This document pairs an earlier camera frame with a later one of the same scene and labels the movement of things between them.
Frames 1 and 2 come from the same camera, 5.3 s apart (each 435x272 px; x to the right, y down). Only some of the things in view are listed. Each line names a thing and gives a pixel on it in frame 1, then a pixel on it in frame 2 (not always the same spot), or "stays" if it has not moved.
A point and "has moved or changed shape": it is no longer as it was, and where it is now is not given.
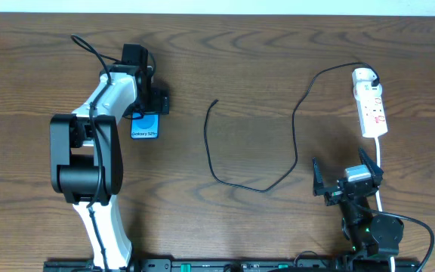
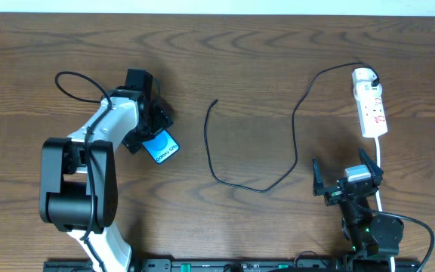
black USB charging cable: (294, 137) stays
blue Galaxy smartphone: (146, 128) has moved or changed shape
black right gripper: (343, 187) stays
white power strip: (368, 96) stays
